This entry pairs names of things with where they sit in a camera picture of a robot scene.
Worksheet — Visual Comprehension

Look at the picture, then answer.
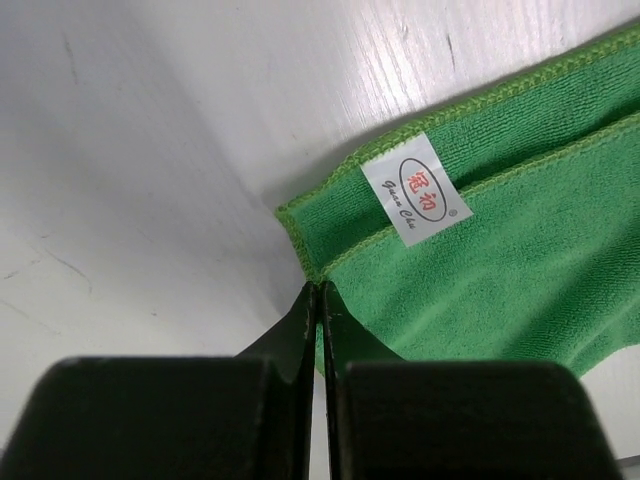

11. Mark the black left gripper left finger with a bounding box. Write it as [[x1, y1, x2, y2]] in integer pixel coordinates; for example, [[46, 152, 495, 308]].
[[30, 284, 317, 479]]

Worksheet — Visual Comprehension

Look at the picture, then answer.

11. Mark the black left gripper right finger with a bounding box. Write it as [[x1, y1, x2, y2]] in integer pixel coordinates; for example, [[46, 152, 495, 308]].
[[319, 282, 621, 479]]

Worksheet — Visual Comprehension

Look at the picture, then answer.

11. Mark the green microfiber towel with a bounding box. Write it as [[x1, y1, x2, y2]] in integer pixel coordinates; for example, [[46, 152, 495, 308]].
[[275, 24, 639, 375]]

